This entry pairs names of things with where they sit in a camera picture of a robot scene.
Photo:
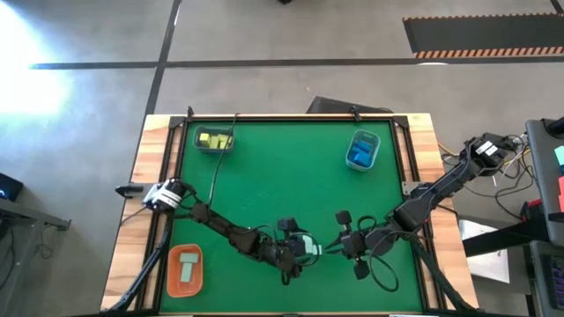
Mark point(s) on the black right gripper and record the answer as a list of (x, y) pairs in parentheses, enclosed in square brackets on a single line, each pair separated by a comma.
[(357, 246)]

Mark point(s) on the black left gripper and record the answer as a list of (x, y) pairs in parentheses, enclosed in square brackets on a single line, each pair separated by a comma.
[(291, 251)]

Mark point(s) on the light teal foam block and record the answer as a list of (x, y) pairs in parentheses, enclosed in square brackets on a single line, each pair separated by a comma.
[(189, 258), (313, 248), (187, 273)]

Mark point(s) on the blue foam block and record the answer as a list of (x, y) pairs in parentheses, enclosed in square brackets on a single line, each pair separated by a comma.
[(365, 146), (363, 161), (354, 155)]

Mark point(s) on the yellow-green foam block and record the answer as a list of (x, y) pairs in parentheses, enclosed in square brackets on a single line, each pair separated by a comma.
[(215, 142), (224, 145), (204, 139), (225, 137)]

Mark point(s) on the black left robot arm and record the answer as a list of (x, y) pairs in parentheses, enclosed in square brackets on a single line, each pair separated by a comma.
[(220, 222)]

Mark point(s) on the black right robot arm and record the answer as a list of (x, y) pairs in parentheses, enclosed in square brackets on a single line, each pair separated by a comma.
[(423, 207)]

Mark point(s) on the green table mat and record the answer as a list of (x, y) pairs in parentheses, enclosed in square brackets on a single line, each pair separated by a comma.
[(286, 176)]

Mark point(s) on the translucent teal plastic bin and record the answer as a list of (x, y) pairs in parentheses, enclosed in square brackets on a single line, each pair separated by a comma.
[(369, 134)]

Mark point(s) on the orange plastic bin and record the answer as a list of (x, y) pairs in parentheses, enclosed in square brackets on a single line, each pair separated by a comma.
[(194, 288)]

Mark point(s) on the black table clamp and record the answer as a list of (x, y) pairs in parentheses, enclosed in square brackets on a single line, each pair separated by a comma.
[(356, 115), (190, 113)]

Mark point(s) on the black box on floor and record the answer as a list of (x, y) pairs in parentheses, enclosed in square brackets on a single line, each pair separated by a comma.
[(335, 106)]

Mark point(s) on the white paper sheet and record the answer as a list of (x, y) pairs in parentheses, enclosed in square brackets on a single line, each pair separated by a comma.
[(484, 268)]

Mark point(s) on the grey plastic bin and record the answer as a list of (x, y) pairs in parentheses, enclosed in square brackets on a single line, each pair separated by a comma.
[(197, 147)]

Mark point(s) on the black desk leg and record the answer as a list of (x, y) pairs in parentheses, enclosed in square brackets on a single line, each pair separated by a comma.
[(506, 235)]

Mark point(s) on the red and black tool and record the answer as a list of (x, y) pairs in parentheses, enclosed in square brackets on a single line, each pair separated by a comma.
[(533, 204)]

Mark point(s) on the dark keyboard tray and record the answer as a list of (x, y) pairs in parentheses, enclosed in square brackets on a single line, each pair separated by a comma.
[(546, 282)]

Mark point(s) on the grey side table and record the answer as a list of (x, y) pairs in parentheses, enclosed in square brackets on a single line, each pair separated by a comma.
[(544, 176)]

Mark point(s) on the small red item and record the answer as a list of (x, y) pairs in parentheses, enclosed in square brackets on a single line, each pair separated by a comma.
[(561, 193)]

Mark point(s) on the small teal item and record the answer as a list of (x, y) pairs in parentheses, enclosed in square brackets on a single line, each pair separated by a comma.
[(559, 155)]

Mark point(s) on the black hazard-striped floor mat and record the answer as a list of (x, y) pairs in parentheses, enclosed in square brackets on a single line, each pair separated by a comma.
[(484, 33)]

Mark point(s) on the grey metal desk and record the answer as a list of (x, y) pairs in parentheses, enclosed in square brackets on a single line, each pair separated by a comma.
[(26, 211)]

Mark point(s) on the black device with blue light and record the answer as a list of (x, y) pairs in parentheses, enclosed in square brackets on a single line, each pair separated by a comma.
[(9, 187)]

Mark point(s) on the black diagonal frame strut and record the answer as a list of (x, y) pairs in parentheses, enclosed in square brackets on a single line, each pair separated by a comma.
[(443, 282), (138, 282)]

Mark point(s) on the black aluminium table frame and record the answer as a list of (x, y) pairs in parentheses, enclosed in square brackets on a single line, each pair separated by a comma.
[(286, 118)]

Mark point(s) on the black side bracket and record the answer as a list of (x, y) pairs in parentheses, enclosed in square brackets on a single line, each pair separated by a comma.
[(128, 190)]

